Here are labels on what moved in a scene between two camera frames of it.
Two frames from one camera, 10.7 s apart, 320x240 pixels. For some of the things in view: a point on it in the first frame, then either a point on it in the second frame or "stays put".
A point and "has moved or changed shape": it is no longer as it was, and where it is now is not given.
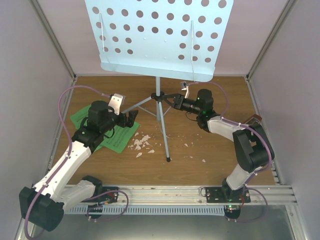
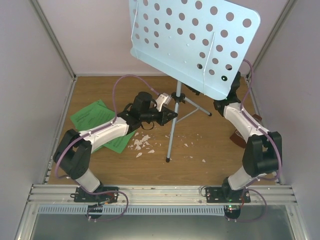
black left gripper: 123,123 → 164,117
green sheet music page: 122,137 stays put
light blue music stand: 176,39 has moved or changed shape
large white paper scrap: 138,143 stays put
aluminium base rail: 181,195 stays put
